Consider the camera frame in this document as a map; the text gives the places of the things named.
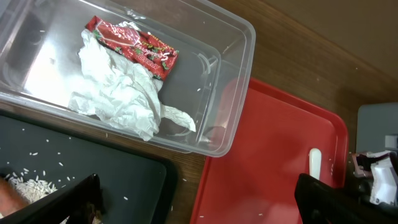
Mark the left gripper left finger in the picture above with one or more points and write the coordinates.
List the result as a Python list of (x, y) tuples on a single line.
[(80, 202)]

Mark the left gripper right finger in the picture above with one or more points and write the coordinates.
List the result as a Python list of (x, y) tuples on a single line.
[(319, 203)]

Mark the white plastic spoon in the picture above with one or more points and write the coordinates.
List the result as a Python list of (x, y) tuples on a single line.
[(315, 163)]

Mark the white rice pile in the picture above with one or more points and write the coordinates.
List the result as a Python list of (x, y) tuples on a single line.
[(17, 193)]

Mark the white tissue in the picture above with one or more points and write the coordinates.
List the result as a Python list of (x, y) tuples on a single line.
[(121, 93)]

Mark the red snack wrapper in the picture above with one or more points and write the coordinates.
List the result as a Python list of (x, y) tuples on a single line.
[(135, 45)]

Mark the black plastic tray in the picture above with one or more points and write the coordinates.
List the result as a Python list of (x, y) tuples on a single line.
[(136, 188)]

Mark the red serving tray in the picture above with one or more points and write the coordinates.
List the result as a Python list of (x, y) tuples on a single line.
[(255, 181)]

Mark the clear plastic bin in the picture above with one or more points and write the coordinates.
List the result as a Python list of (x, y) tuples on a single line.
[(40, 66)]

